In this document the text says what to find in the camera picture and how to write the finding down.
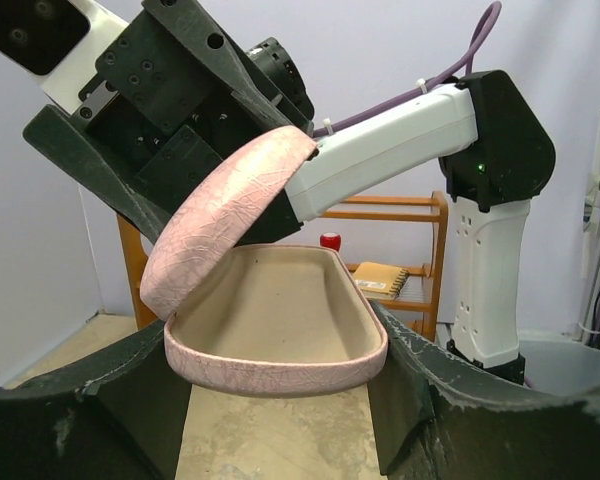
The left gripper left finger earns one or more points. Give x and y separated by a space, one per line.
118 413

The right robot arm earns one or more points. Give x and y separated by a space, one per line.
495 157

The pink glasses case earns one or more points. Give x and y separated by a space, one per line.
262 320

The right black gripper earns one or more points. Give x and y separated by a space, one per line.
165 98

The orange spiral notebook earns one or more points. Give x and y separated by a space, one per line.
380 281

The orange wooden shelf rack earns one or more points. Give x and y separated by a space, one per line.
409 232

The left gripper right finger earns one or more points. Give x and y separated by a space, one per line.
437 417

